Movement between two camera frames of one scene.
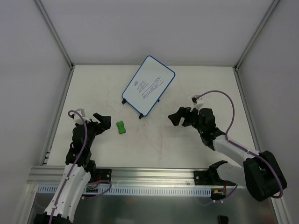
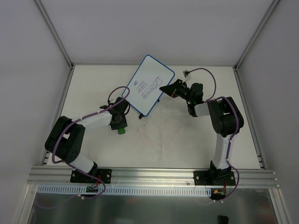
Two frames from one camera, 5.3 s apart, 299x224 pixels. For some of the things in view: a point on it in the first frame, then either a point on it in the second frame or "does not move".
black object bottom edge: [223, 219] does not move
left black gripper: [95, 124] → [124, 104]
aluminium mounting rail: [122, 176] does not move
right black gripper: [189, 117] → [178, 88]
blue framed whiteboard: [147, 85] does not move
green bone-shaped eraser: [121, 129] does not move
